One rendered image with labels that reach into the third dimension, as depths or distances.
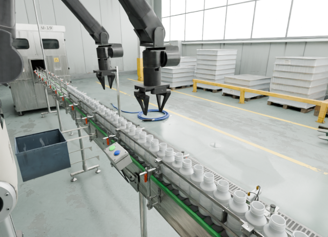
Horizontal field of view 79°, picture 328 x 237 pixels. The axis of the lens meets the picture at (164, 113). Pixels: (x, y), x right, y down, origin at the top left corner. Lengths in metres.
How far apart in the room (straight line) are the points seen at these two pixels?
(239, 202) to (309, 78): 5.54
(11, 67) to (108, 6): 11.96
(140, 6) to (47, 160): 1.33
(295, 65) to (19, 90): 6.82
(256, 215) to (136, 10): 0.66
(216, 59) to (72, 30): 7.36
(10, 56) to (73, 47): 11.15
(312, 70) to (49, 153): 5.71
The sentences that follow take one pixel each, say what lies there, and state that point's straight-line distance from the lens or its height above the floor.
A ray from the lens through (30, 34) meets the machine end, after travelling 5.83.
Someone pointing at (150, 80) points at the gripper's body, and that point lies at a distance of 0.63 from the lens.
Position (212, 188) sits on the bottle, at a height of 1.13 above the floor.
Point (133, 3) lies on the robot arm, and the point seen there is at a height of 1.71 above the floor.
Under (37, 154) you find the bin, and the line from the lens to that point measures 1.65.
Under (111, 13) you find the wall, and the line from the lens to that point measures 12.40.
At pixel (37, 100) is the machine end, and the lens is 5.95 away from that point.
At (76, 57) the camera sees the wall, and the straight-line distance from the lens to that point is 11.65.
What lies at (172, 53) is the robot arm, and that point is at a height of 1.59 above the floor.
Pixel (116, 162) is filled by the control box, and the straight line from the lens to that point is 1.01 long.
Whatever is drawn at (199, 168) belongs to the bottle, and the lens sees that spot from 0.84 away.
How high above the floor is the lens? 1.61
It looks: 18 degrees down
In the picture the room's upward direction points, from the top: straight up
